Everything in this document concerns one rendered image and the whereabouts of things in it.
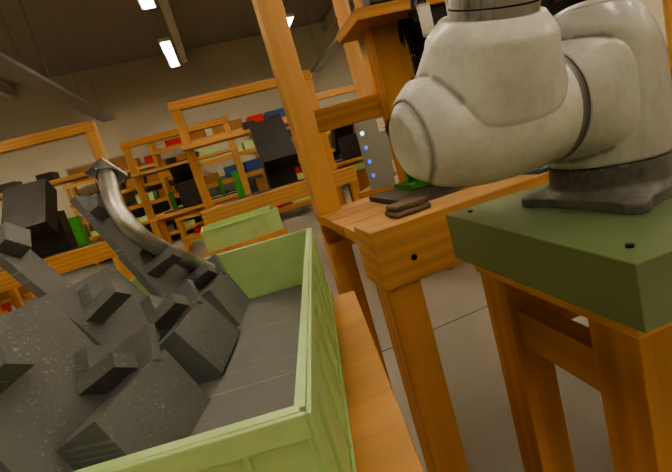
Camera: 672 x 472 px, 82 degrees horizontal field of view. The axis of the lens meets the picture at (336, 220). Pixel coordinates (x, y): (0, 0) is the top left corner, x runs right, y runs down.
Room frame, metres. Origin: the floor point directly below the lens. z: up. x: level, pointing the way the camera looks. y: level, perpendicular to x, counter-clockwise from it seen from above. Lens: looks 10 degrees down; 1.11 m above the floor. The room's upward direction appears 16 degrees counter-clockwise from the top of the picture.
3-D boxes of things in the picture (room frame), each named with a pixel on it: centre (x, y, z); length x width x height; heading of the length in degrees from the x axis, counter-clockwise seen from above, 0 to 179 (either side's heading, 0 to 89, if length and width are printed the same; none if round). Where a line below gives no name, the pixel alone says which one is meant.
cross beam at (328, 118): (1.72, -0.65, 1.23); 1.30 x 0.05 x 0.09; 102
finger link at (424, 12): (0.92, -0.32, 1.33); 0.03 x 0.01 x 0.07; 102
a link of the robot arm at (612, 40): (0.56, -0.41, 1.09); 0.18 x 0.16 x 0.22; 102
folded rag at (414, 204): (0.98, -0.19, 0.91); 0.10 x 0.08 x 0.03; 104
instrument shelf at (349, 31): (1.62, -0.67, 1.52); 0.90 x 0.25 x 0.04; 102
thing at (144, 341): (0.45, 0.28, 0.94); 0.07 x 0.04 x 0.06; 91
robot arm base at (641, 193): (0.58, -0.44, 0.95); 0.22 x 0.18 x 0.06; 112
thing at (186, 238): (8.04, 1.58, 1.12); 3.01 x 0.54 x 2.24; 104
